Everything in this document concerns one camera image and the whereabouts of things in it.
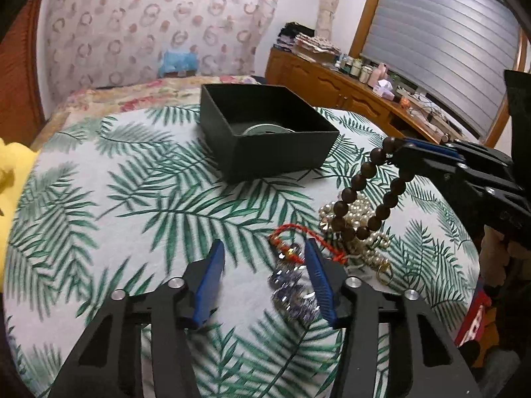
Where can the palm leaf printed cloth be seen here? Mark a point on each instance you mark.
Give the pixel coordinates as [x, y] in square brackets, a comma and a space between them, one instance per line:
[145, 199]

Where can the yellow plush toy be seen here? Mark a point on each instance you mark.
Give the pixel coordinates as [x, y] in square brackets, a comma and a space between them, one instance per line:
[16, 199]

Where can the group of small bottles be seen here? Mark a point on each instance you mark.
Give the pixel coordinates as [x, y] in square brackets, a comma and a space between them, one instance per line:
[354, 68]

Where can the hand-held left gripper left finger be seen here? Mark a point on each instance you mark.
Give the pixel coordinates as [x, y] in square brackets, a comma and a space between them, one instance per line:
[209, 284]

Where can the grey window blind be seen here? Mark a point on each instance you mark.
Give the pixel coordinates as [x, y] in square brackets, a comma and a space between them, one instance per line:
[435, 29]

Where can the green jade bangle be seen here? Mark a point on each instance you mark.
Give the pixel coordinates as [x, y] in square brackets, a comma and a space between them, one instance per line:
[265, 129]

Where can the stack of folded cloths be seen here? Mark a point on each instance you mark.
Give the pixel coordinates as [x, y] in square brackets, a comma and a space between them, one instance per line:
[311, 45]

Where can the blue plastic bag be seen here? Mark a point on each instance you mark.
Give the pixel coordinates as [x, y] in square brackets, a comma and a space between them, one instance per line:
[178, 61]

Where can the wooden louvred wardrobe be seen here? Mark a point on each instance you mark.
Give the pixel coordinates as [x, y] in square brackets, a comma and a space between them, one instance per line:
[18, 70]

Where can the circle patterned curtain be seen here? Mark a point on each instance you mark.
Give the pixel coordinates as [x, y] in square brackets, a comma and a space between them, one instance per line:
[145, 16]

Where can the black jewelry box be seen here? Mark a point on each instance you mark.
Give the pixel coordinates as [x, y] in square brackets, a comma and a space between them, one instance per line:
[273, 153]

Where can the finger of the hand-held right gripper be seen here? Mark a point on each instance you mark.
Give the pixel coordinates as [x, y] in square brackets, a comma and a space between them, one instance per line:
[431, 146]
[452, 174]

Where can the red patterned cloth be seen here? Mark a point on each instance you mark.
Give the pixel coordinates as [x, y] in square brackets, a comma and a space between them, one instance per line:
[473, 319]

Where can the beige curtain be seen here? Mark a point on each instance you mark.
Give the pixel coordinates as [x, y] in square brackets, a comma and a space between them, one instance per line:
[330, 4]

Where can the wooden cabinet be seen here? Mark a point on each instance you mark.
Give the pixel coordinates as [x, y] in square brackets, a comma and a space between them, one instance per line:
[323, 85]

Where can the white and pink box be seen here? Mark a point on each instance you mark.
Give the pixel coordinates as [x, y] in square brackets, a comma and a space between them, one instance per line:
[386, 89]

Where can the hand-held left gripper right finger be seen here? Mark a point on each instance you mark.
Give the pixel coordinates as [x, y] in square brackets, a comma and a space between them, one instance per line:
[319, 286]

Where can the pink bottle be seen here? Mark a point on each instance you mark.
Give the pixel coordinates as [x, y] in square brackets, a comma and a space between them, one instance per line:
[380, 74]

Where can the dark clothing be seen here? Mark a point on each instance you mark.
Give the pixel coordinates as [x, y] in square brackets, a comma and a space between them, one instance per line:
[506, 340]

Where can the floral bedspread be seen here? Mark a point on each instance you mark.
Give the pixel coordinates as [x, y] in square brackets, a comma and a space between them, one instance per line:
[124, 93]

